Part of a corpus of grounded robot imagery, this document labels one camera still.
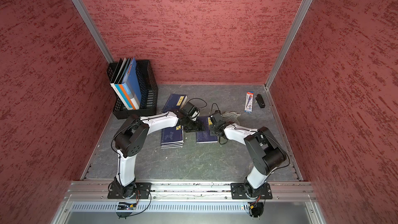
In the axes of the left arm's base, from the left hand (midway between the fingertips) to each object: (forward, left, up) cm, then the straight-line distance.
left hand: (200, 132), depth 92 cm
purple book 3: (-2, -2, -2) cm, 3 cm away
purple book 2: (-7, +17, 0) cm, 18 cm away
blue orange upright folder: (+15, +38, +25) cm, 48 cm away
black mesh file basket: (+34, +39, 0) cm, 52 cm away
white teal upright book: (+17, +45, +28) cm, 56 cm away
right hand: (+2, -9, -3) cm, 10 cm away
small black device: (+25, -43, 0) cm, 49 cm away
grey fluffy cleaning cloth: (+10, -20, +1) cm, 23 cm away
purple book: (-3, +17, +1) cm, 17 cm away
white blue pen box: (+25, -35, -2) cm, 42 cm away
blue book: (+24, +19, -2) cm, 31 cm away
